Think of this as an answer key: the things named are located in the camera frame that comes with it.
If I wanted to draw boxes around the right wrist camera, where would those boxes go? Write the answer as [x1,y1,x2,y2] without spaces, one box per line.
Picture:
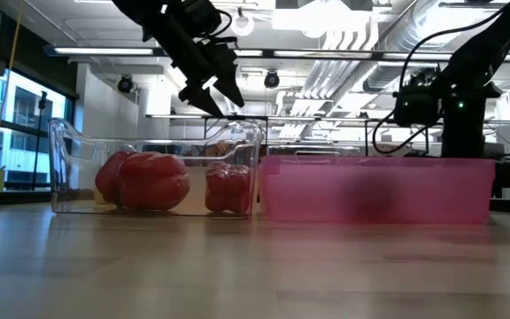
[392,82,444,128]

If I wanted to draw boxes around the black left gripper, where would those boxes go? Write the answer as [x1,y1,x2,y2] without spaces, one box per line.
[148,12,246,118]

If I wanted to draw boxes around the black aluminium table frame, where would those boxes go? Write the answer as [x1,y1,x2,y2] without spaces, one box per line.
[145,113,443,157]

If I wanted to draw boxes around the pink translucent plastic bin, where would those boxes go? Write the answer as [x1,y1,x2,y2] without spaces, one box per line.
[259,154,497,225]

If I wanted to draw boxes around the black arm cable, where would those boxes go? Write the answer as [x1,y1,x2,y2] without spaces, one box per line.
[371,4,510,156]
[217,7,235,41]

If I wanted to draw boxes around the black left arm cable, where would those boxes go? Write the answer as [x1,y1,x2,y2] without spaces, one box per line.
[217,7,235,41]

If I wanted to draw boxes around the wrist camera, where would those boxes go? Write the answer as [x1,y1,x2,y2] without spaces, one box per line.
[392,82,444,128]
[178,0,223,37]

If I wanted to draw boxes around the orange translucent plastic bin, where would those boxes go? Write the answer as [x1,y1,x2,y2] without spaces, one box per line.
[204,141,235,158]

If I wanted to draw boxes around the black tripod stand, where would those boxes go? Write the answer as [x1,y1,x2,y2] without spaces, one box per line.
[30,90,49,192]

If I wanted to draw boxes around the dark red produce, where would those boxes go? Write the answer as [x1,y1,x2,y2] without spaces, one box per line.
[342,171,401,223]

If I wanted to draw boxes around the red bell pepper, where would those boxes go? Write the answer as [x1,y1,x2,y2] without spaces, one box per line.
[204,160,252,214]
[119,151,191,212]
[94,150,128,206]

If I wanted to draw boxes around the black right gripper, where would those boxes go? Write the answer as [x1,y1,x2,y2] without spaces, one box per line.
[439,93,490,159]

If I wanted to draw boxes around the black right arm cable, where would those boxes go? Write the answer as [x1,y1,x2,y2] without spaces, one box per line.
[371,4,510,156]

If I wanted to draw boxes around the clear plastic bin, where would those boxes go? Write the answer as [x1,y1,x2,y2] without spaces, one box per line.
[267,144,363,158]
[47,116,264,220]

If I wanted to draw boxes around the silver ventilation duct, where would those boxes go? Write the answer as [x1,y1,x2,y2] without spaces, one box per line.
[362,0,462,93]

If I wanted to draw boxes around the long ceiling light bar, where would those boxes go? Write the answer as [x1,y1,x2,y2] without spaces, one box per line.
[43,44,510,62]

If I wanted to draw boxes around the black ceiling spotlight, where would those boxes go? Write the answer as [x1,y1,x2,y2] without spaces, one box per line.
[117,74,135,95]
[263,69,281,90]

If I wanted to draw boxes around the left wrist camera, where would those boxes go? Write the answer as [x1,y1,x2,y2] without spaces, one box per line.
[178,0,223,37]

